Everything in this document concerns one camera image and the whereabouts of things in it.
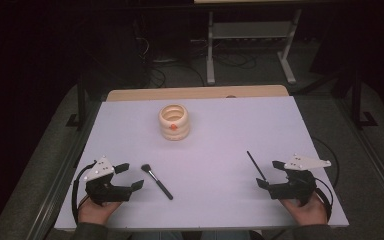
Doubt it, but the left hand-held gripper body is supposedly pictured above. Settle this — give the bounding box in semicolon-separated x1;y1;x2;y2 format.
84;155;133;206

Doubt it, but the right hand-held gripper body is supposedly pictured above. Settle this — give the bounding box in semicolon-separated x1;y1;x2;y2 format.
267;153;332;207

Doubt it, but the thin black brush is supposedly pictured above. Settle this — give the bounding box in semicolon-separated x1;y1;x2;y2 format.
245;150;268;183

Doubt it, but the black makeup brush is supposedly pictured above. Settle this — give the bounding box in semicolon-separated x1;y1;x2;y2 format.
140;163;175;201

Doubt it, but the cream ringed brush holder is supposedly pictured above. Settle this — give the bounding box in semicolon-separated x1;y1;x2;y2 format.
157;103;191;142

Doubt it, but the person's left hand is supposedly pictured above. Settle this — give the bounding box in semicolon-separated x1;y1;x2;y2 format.
77;198;123;226

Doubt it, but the person's right hand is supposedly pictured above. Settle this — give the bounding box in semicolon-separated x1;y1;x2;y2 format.
279;194;329;227

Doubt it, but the black metal stand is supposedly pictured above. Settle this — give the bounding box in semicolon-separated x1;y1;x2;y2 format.
350;70;380;130
65;79;92;132

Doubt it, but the wooden table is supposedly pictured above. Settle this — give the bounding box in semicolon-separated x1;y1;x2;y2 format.
106;84;290;103

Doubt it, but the white metal stand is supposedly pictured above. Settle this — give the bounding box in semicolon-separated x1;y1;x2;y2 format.
205;8;303;86

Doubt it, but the left hand-held gripper cable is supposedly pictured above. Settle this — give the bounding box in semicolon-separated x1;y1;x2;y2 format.
71;160;98;225

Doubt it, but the hand-held gripper cable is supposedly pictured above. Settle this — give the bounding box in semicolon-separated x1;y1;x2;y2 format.
314;177;335;222
71;160;98;225

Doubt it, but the right hand-held gripper cable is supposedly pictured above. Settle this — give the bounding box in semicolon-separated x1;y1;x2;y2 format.
314;177;335;222

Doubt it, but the grey metal rail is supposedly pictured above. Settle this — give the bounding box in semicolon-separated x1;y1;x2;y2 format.
25;100;103;240
333;98;384;214

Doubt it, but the thin black cable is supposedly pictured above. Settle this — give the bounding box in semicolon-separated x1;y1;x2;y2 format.
311;136;341;188

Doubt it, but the tangle of black floor cables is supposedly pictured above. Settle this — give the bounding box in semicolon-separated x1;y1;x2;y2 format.
132;19;258;89

